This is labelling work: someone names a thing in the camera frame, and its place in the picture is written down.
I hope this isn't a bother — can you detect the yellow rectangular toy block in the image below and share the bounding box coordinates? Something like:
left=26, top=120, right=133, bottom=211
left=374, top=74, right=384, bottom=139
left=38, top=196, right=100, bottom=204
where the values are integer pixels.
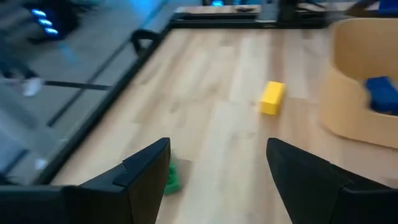
left=259, top=81, right=286, bottom=116

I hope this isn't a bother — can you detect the green two-by-four brick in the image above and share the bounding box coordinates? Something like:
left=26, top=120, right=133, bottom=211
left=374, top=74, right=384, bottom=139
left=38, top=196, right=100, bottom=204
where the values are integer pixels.
left=163, top=151, right=183, bottom=197

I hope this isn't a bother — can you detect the black aluminium table frame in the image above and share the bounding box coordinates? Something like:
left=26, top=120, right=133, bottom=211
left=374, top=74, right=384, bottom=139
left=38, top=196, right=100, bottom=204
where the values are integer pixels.
left=30, top=5, right=330, bottom=186

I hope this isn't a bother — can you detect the black device with blue lights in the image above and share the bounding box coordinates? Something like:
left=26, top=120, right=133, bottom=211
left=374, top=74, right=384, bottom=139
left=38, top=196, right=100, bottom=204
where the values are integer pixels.
left=21, top=1, right=80, bottom=43

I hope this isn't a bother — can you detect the blue two-by-four brick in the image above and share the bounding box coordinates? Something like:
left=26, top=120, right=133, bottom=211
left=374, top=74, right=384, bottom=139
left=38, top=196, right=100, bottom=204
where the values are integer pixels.
left=364, top=76, right=398, bottom=115

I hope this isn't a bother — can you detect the yellow plastic bin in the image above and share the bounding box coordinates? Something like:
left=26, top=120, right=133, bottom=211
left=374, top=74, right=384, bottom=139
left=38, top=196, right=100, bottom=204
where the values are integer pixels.
left=317, top=17, right=398, bottom=150

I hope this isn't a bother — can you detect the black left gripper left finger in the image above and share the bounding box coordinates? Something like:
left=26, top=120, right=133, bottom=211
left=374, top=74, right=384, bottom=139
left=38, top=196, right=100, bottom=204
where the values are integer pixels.
left=0, top=138, right=171, bottom=224

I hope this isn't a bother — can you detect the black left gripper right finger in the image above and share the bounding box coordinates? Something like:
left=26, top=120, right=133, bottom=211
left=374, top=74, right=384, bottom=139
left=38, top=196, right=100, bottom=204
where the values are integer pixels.
left=266, top=138, right=398, bottom=224

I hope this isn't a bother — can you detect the black frame clamp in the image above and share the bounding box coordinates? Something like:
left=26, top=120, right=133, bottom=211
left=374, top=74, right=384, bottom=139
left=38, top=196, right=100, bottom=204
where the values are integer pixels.
left=129, top=28, right=163, bottom=58

